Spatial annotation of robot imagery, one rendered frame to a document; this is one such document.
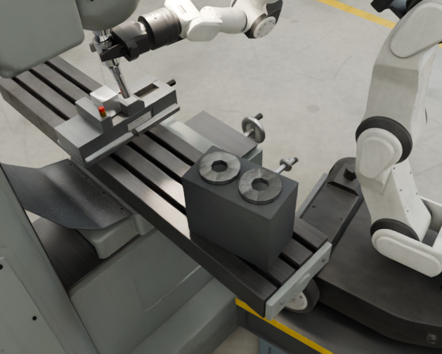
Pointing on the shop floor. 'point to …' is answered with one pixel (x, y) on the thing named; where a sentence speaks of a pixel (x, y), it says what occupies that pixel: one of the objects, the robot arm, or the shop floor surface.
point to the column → (22, 279)
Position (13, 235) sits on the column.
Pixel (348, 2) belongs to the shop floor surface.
